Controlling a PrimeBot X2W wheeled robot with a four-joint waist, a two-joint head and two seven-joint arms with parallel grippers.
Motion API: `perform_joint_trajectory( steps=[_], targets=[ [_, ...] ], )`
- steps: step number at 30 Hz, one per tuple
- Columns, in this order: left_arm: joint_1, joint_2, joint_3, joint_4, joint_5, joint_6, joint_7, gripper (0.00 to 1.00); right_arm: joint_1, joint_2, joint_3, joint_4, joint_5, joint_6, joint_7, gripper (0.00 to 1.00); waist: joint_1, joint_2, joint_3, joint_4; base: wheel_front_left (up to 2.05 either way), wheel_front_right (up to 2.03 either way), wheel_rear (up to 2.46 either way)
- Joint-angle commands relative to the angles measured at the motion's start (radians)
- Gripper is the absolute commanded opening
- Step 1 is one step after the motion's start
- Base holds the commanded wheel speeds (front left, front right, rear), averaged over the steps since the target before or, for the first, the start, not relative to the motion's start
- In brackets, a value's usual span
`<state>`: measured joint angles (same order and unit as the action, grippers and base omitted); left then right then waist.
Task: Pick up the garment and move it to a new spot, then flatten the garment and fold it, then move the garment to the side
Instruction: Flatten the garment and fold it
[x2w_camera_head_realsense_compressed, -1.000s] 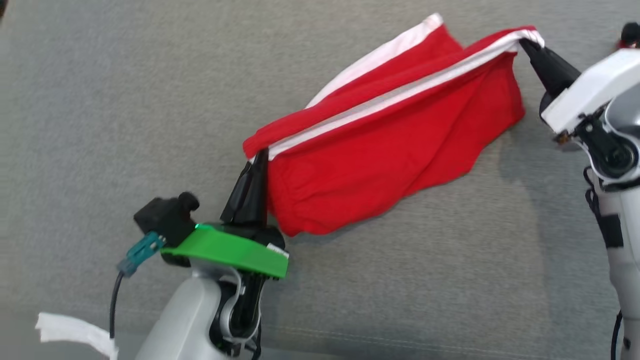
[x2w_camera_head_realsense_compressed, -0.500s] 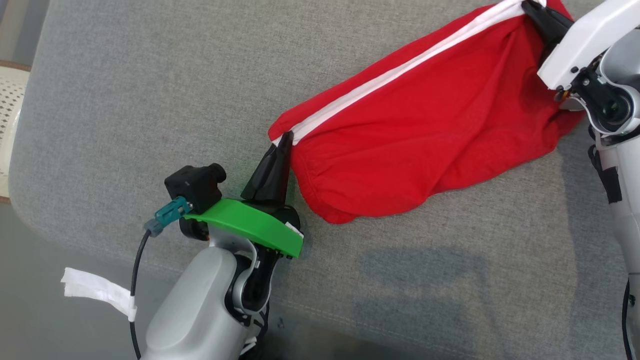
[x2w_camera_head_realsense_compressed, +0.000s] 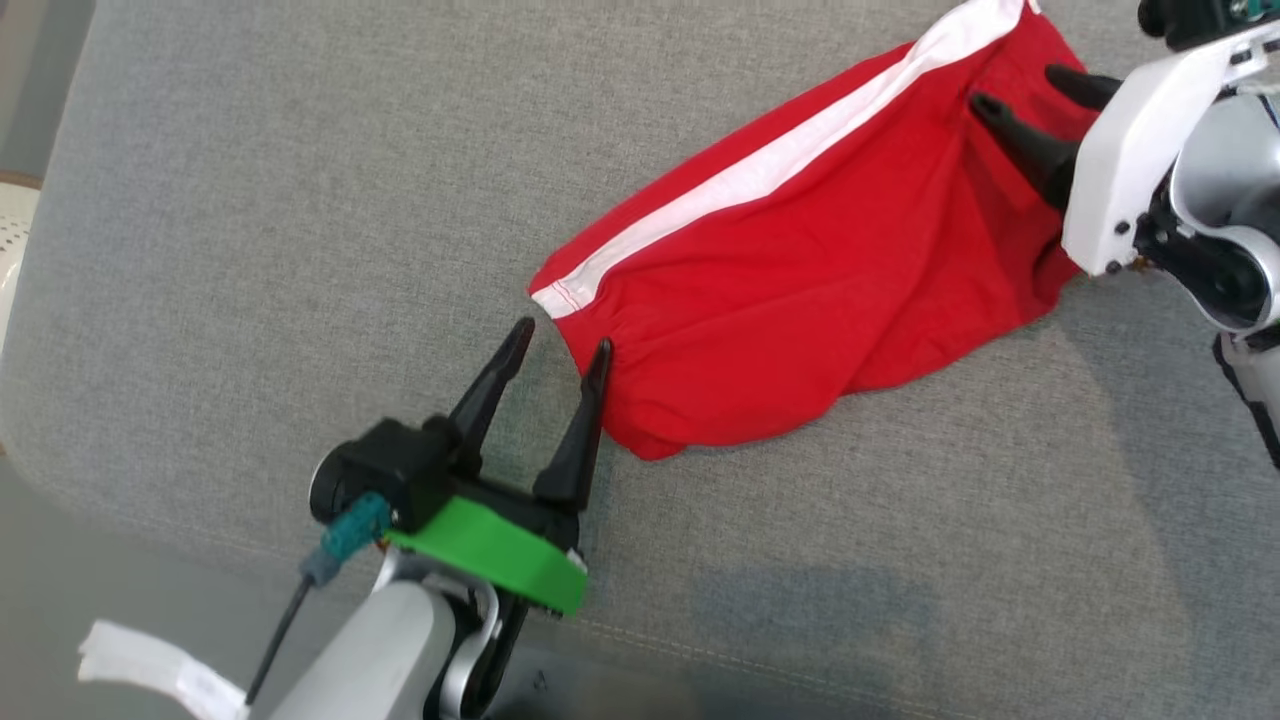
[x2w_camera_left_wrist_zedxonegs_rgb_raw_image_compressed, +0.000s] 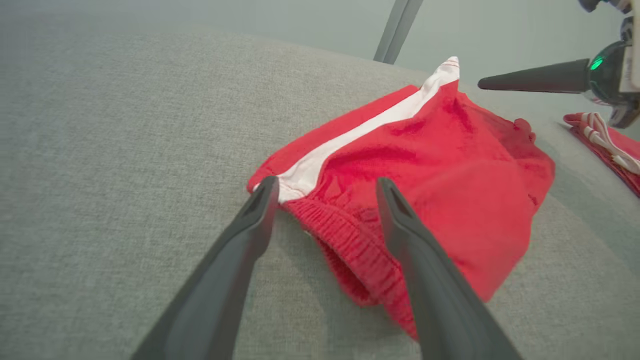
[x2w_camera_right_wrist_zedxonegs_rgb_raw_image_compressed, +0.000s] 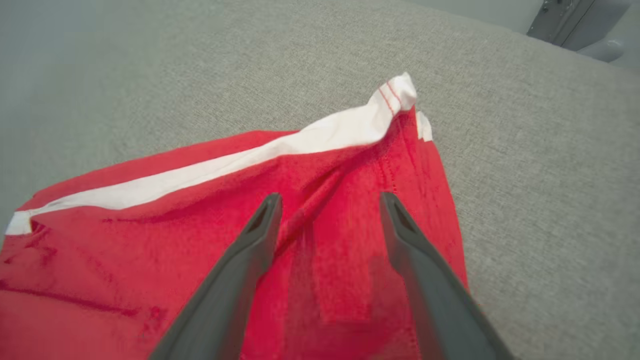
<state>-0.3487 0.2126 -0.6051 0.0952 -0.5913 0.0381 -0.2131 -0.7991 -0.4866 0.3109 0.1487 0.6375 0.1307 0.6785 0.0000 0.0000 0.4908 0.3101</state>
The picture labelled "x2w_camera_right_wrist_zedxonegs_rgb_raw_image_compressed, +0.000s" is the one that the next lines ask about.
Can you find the red shorts with white stripes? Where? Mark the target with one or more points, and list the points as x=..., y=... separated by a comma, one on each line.
x=125, y=270

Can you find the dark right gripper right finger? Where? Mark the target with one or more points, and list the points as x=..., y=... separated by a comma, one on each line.
x=435, y=300

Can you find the grey fabric sofa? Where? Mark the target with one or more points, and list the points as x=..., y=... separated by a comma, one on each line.
x=525, y=175

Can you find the dark metal post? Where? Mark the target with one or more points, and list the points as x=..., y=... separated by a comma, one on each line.
x=575, y=20

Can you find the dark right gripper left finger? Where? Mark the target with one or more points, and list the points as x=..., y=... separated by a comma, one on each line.
x=235, y=290

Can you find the light grey tube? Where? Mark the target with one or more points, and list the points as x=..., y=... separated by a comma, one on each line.
x=602, y=50

